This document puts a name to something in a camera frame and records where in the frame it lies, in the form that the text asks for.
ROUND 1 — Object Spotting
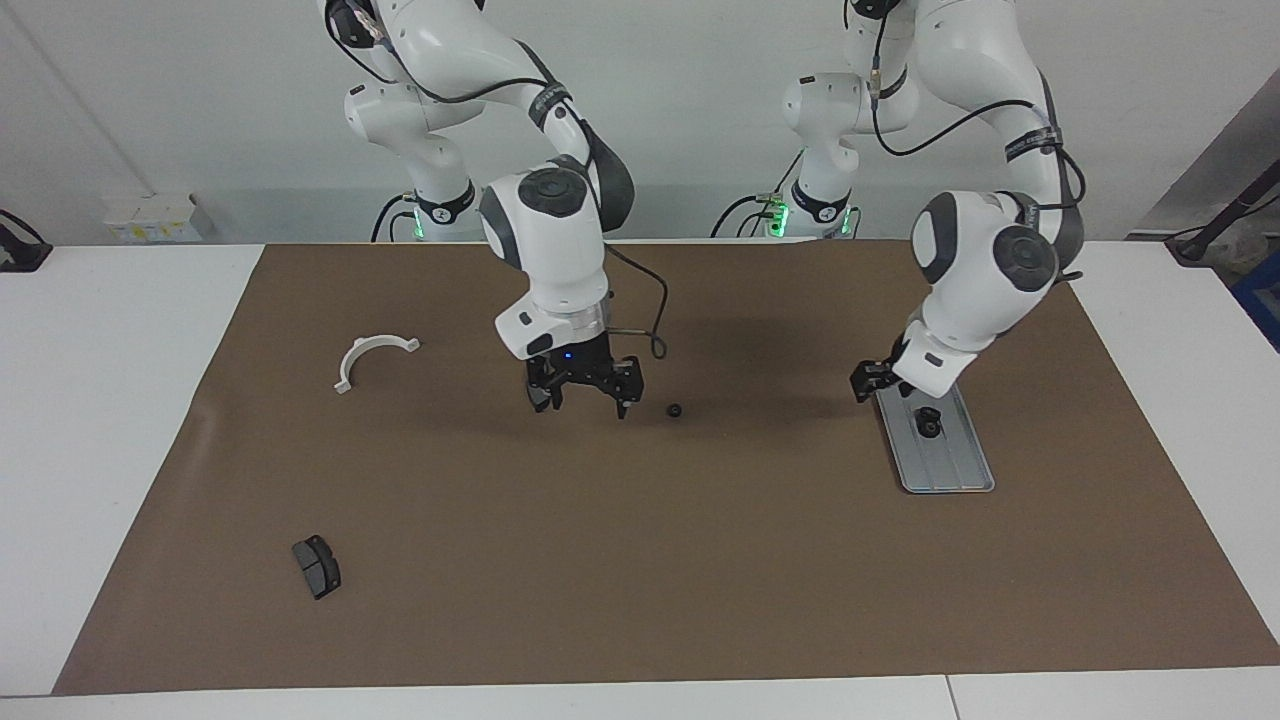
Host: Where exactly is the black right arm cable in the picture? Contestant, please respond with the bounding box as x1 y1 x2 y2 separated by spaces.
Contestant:
340 0 669 359

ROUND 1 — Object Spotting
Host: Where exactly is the blue crate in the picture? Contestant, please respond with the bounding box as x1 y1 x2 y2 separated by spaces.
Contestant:
1228 250 1280 353

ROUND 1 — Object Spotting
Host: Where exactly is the white wall socket box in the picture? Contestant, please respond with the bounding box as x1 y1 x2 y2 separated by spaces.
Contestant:
103 193 216 244

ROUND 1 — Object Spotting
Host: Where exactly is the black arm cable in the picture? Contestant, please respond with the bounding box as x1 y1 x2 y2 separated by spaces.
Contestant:
868 60 1087 233
340 0 669 359

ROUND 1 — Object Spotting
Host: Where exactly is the brown table mat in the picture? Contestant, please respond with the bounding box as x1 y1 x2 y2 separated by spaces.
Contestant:
52 238 1280 696

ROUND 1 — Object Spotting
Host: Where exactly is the short dark grey brake pad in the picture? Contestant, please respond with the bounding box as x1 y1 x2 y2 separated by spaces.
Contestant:
292 535 342 601

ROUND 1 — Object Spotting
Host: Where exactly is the black base cable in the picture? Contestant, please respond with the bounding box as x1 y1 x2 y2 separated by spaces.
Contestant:
710 148 806 239

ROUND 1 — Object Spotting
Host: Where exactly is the black tripod stand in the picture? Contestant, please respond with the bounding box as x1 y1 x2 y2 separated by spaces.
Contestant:
1165 160 1280 266

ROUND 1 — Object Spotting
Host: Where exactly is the black clamp stand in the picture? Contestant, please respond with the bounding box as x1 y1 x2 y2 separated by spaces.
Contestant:
0 208 53 273

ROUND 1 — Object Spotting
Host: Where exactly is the white curved plastic bracket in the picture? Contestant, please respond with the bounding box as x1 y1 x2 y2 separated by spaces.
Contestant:
334 335 422 395

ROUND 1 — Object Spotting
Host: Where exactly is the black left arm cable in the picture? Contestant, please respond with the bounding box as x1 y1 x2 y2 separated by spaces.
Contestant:
868 60 1087 233

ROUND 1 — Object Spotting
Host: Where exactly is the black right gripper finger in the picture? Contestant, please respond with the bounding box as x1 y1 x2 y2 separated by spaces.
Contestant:
600 357 643 419
527 355 566 413

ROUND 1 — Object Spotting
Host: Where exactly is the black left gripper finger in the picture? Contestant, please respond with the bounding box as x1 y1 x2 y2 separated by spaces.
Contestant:
851 360 893 404

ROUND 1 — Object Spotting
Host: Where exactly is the silver metal tray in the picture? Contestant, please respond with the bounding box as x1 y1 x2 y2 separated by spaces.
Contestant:
875 383 996 495

